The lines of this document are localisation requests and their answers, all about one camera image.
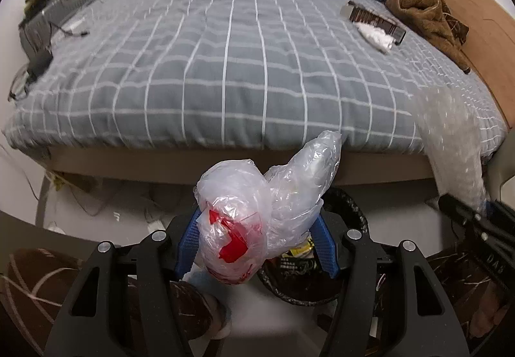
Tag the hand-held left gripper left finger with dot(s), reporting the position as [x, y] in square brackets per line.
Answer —
[187, 244]

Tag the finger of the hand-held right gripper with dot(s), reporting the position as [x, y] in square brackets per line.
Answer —
[503, 212]
[462, 216]

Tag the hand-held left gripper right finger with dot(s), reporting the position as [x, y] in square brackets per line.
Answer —
[326, 252]

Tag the trash bin with black liner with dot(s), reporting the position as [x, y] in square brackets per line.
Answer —
[289, 288]

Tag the clear plastic bag red print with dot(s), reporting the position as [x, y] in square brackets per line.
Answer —
[241, 196]

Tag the clear bubble wrap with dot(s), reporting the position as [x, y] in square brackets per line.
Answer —
[450, 139]

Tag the person's right hand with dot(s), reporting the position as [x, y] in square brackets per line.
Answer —
[489, 308]

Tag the white charger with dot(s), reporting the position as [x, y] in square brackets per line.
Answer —
[55, 227]

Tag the wooden headboard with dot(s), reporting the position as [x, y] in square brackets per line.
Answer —
[483, 39]

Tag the white crumpled plastic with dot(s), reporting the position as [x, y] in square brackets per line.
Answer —
[374, 35]

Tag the brown plush garment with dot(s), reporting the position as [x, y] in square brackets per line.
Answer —
[426, 15]

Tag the dark brown cardboard box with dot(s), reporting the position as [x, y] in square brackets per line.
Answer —
[374, 19]

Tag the grey case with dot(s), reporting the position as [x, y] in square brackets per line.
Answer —
[60, 7]

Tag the wooden bed frame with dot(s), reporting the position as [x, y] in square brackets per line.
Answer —
[161, 164]

